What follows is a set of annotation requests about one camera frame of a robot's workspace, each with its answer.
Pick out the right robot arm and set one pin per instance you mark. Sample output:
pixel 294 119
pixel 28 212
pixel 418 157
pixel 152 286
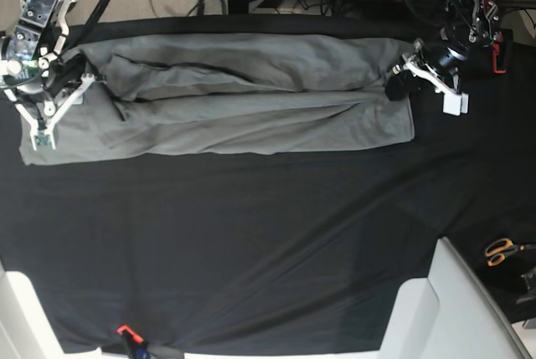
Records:
pixel 44 110

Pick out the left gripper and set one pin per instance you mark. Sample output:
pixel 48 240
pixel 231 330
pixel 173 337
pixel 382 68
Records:
pixel 467 24

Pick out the red blue clamp front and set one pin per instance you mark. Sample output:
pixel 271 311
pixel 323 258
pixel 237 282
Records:
pixel 137 347

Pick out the white table frame left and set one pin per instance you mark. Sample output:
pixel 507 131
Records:
pixel 25 328

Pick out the black device right edge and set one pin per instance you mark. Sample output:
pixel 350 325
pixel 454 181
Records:
pixel 529 281

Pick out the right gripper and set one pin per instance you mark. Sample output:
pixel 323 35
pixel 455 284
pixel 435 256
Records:
pixel 31 65

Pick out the red black clamp right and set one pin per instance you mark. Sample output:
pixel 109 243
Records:
pixel 502 48

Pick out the white table frame right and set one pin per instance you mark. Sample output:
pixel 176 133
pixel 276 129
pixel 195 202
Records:
pixel 449 314

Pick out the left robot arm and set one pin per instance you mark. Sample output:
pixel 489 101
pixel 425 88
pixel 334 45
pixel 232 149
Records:
pixel 504 7

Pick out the white table frame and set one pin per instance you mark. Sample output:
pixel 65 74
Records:
pixel 449 314
pixel 25 328

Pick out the orange handled scissors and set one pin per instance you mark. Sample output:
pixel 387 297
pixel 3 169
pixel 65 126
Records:
pixel 503 248

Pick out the grey T-shirt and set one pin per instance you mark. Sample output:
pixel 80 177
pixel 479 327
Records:
pixel 234 93

